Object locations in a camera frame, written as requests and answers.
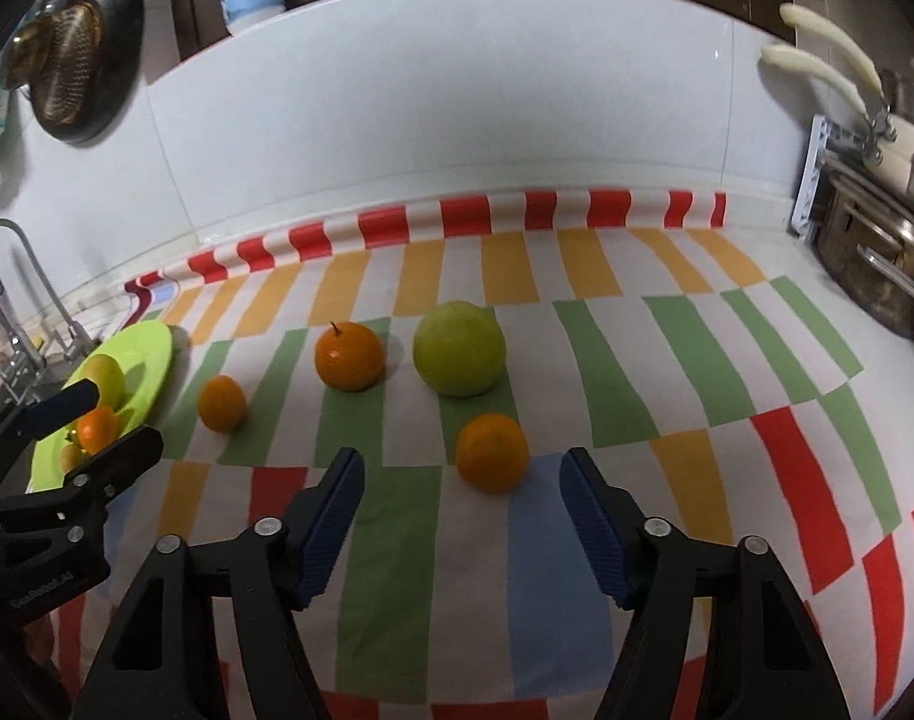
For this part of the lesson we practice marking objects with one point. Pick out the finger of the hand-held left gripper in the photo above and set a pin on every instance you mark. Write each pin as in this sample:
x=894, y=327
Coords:
x=59, y=405
x=123, y=457

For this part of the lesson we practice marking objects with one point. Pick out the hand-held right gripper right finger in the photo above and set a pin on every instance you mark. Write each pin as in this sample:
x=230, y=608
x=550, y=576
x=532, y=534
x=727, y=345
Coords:
x=595, y=532

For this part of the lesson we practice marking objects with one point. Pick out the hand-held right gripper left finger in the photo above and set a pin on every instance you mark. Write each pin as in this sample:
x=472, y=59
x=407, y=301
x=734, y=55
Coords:
x=325, y=532

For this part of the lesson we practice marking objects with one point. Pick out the large orange mandarin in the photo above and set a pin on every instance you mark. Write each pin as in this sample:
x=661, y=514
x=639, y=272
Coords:
x=100, y=431

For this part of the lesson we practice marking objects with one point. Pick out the small yellowish fruit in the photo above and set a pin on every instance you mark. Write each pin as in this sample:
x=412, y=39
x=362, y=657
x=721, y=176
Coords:
x=69, y=459

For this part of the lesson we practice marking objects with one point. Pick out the large yellow-green apple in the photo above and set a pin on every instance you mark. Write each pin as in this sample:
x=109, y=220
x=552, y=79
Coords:
x=105, y=375

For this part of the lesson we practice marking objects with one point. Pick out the green plate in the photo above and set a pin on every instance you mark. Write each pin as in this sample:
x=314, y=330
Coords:
x=145, y=360

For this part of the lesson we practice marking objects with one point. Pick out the small orange mandarin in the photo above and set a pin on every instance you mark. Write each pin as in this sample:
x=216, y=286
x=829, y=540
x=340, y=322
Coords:
x=222, y=403
x=492, y=454

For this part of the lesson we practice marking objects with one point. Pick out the chrome pull-down faucet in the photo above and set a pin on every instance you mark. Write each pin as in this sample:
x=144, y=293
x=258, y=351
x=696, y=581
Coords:
x=14, y=361

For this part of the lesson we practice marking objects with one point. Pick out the chrome gooseneck faucet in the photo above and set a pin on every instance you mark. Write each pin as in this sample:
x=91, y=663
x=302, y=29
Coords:
x=42, y=286

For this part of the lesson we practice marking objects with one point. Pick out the striped colourful tablecloth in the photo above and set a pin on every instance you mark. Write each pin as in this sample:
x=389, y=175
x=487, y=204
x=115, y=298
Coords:
x=472, y=577

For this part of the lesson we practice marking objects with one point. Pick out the orange mandarin with stem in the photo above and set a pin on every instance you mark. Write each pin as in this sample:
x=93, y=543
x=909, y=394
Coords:
x=349, y=358

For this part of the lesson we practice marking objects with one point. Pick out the green apple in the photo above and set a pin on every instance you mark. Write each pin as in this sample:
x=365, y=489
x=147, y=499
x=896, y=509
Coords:
x=459, y=349

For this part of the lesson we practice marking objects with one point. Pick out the gold mesh strainer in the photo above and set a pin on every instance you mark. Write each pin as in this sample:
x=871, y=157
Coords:
x=70, y=75

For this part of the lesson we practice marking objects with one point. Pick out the black frying pan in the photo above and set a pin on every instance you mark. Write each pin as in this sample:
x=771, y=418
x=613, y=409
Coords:
x=119, y=52

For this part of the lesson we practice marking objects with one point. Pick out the small brass pot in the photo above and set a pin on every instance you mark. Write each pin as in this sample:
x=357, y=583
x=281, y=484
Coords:
x=29, y=41

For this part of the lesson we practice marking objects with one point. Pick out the steel cooking pot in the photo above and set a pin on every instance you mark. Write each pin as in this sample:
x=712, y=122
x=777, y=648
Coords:
x=869, y=262

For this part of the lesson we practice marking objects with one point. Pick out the white dish rack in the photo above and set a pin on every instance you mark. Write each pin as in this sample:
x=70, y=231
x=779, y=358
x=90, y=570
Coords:
x=811, y=172

